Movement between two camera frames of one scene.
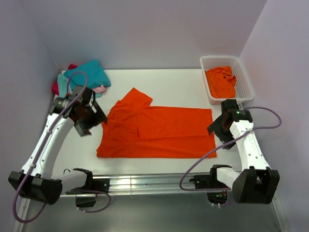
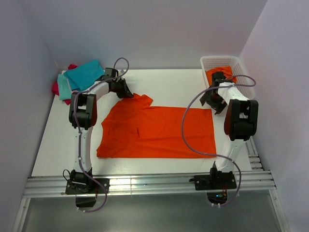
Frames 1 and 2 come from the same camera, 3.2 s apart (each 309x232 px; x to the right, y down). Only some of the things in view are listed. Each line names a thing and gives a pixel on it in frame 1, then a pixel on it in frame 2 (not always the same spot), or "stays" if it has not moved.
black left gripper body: [87, 119] to [119, 89]
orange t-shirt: [135, 129] stays
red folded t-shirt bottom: [55, 87] stays
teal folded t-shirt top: [90, 75] stays
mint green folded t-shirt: [62, 84] stays
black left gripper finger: [97, 113] to [128, 93]
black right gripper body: [224, 134] to [214, 100]
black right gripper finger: [216, 124] to [204, 98]
